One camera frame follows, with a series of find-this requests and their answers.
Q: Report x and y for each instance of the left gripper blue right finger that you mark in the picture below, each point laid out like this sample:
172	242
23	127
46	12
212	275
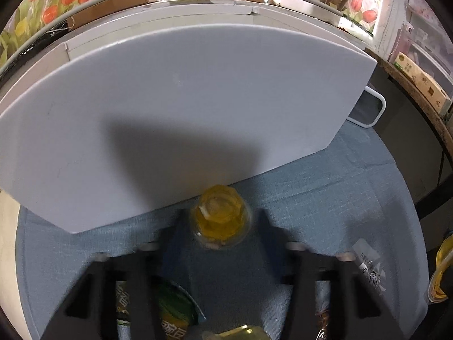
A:
295	265

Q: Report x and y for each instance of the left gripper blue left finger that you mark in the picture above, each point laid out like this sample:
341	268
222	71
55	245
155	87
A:
141	271

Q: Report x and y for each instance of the green pea snack packet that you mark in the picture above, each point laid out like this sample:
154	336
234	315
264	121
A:
178	310

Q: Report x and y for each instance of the clear pack braised meat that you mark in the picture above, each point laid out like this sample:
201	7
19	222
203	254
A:
370	264

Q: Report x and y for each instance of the yellow jelly cup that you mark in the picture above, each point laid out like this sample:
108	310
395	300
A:
440	286
221	218

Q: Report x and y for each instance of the green jelly cup front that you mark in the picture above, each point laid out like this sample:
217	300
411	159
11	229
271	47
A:
245	332

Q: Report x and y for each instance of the blue tablecloth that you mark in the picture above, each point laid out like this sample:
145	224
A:
329	201

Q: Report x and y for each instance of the white storage box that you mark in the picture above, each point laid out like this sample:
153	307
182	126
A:
153	105

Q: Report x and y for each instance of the granite side counter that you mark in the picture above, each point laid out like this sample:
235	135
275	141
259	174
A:
432	118

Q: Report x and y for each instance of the beige patterned carton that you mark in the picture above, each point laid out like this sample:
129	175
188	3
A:
425	83

